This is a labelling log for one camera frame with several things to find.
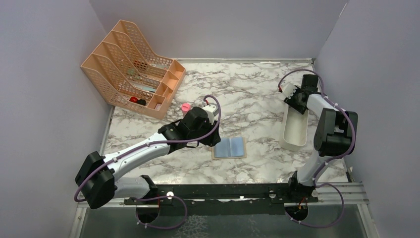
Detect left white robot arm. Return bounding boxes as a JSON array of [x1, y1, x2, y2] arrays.
[[74, 104, 221, 209]]

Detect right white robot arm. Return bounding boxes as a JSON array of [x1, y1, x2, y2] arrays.
[[280, 74, 358, 202]]

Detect pink capped small bottle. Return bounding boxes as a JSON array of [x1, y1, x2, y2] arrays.
[[181, 103, 191, 116]]

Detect white oblong tray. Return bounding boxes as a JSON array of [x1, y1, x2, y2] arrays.
[[279, 105, 309, 151]]

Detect black round object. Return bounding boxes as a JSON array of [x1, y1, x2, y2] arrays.
[[137, 99, 147, 106]]

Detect red round object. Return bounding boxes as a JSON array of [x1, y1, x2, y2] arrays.
[[129, 97, 138, 103]]

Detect peach mesh file organizer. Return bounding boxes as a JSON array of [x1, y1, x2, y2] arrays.
[[81, 20, 186, 119]]

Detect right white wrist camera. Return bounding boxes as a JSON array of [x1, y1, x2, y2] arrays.
[[280, 82, 298, 99]]

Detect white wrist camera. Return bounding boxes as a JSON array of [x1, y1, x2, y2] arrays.
[[280, 82, 298, 99], [202, 104, 219, 124]]

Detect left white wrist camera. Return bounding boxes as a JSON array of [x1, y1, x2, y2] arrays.
[[202, 104, 219, 124]]

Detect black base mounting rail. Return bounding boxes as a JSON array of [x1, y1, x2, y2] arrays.
[[124, 183, 318, 216]]

